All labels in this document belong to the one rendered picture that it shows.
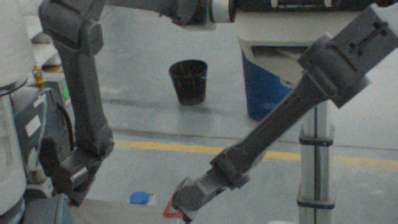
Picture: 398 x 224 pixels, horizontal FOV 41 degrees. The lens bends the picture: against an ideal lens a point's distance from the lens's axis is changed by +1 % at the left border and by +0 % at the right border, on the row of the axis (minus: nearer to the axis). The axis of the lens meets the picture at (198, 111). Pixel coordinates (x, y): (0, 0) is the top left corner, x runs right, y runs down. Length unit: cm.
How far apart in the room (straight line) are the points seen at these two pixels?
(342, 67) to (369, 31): 7
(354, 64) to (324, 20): 51
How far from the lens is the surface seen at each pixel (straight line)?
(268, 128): 100
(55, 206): 102
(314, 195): 187
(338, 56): 86
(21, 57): 97
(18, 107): 133
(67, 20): 93
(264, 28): 137
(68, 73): 103
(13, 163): 96
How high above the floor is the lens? 191
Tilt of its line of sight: 30 degrees down
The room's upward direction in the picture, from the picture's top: 7 degrees counter-clockwise
